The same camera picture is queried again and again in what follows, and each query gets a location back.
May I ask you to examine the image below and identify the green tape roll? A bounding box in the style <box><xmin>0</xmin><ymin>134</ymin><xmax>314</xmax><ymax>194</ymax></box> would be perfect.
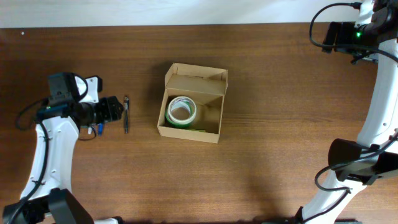
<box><xmin>165</xmin><ymin>104</ymin><xmax>197</xmax><ymax>128</ymax></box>

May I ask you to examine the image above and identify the beige masking tape roll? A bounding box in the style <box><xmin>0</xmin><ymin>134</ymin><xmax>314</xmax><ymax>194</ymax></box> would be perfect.
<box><xmin>165</xmin><ymin>96</ymin><xmax>197</xmax><ymax>127</ymax></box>

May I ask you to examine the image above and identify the yellow black utility knife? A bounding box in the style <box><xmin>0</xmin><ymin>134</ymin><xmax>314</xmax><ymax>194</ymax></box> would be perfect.
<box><xmin>189</xmin><ymin>129</ymin><xmax>206</xmax><ymax>133</ymax></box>

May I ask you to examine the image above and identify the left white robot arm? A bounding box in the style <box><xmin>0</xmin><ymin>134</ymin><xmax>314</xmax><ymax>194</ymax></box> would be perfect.
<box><xmin>2</xmin><ymin>72</ymin><xmax>123</xmax><ymax>223</ymax></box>

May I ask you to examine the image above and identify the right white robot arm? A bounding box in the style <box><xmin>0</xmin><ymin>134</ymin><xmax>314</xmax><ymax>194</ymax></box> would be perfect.
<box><xmin>293</xmin><ymin>0</ymin><xmax>397</xmax><ymax>223</ymax></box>

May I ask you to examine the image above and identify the black gel pen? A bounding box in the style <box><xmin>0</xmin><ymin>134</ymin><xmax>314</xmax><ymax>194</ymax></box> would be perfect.
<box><xmin>124</xmin><ymin>95</ymin><xmax>129</xmax><ymax>134</ymax></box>

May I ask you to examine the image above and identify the blue gel pen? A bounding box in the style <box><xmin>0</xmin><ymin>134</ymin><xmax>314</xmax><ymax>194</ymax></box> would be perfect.
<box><xmin>98</xmin><ymin>124</ymin><xmax>103</xmax><ymax>136</ymax></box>

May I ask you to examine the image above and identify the open cardboard box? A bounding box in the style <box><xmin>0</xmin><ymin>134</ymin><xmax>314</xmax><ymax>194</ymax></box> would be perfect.
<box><xmin>157</xmin><ymin>63</ymin><xmax>228</xmax><ymax>143</ymax></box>

